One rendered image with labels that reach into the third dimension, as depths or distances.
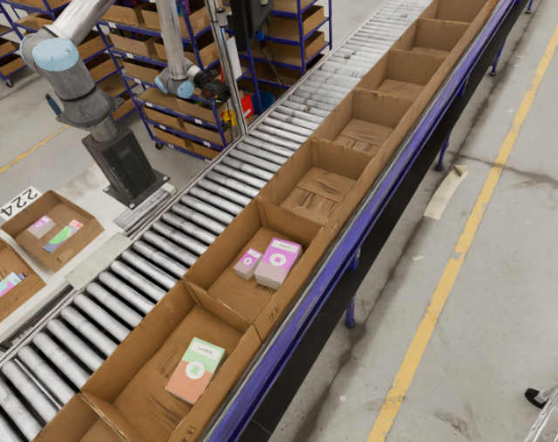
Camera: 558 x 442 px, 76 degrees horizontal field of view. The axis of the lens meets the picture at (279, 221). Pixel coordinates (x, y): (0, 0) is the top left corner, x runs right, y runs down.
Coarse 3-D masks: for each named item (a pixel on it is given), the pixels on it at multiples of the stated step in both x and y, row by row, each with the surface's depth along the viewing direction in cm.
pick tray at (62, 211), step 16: (48, 192) 180; (32, 208) 177; (48, 208) 183; (64, 208) 184; (80, 208) 169; (16, 224) 173; (32, 224) 179; (64, 224) 176; (96, 224) 166; (16, 240) 160; (32, 240) 172; (48, 240) 170; (80, 240) 162; (48, 256) 153; (64, 256) 159
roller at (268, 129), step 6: (258, 126) 210; (264, 126) 208; (270, 126) 207; (270, 132) 206; (276, 132) 204; (282, 132) 202; (288, 132) 201; (282, 138) 204; (288, 138) 201; (294, 138) 199; (300, 138) 197; (306, 138) 196
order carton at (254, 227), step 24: (240, 216) 128; (264, 216) 136; (288, 216) 127; (216, 240) 121; (240, 240) 134; (264, 240) 138; (288, 240) 136; (312, 240) 115; (192, 264) 115; (216, 264) 126; (312, 264) 123; (216, 288) 127; (240, 288) 126; (264, 288) 125; (288, 288) 112; (240, 312) 102; (264, 312) 103; (264, 336) 111
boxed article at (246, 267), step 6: (252, 252) 130; (258, 252) 129; (246, 258) 128; (252, 258) 128; (258, 258) 128; (240, 264) 127; (246, 264) 127; (252, 264) 126; (258, 264) 129; (240, 270) 125; (246, 270) 125; (252, 270) 127; (240, 276) 129; (246, 276) 125
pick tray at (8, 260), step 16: (0, 240) 168; (0, 256) 168; (16, 256) 167; (0, 272) 162; (16, 272) 161; (32, 272) 150; (16, 288) 145; (32, 288) 150; (0, 304) 142; (16, 304) 148; (0, 320) 145
